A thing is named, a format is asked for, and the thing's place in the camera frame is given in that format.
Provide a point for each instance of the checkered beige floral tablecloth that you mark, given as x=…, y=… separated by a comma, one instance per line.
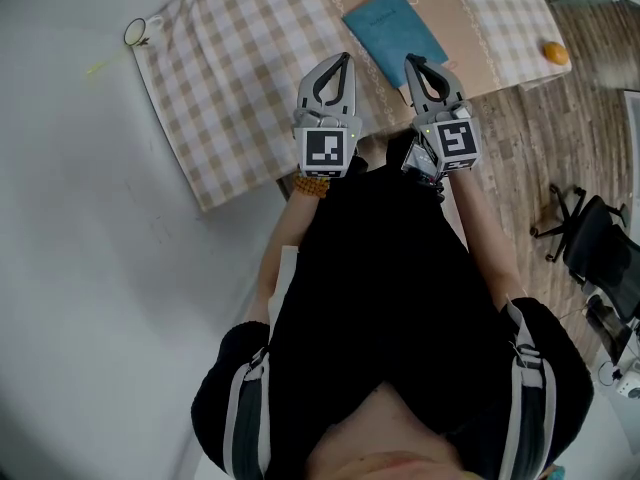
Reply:
x=240, y=93

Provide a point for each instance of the orange fruit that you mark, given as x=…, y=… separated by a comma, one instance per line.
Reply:
x=556, y=53

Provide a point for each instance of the person's left forearm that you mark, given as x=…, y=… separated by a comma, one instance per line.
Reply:
x=280, y=253

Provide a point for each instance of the white round device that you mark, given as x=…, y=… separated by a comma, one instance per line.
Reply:
x=630, y=385

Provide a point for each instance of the person's right black shoe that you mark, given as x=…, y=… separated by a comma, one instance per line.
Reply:
x=397, y=153

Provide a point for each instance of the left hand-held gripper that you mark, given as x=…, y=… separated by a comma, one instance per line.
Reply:
x=325, y=150

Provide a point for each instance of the white enamel mug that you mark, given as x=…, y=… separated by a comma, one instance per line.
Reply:
x=136, y=32

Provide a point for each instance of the blue-covered notebook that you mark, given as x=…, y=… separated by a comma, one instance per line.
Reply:
x=395, y=35

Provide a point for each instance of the person's black garment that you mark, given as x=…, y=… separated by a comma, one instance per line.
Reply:
x=385, y=278

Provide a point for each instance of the black office chair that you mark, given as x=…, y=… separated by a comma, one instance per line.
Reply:
x=597, y=248

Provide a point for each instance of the black waist device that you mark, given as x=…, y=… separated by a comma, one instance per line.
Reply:
x=417, y=160

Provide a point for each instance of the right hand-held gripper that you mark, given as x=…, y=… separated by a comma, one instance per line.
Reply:
x=455, y=140

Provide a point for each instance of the person's right forearm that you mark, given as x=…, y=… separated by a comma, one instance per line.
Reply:
x=487, y=238

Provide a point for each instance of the teal round object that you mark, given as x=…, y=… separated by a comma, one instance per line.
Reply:
x=558, y=472

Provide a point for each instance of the person's black shoe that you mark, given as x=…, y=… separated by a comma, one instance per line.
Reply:
x=360, y=165
x=397, y=153

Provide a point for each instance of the person's left black shoe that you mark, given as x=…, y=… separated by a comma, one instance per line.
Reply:
x=360, y=165

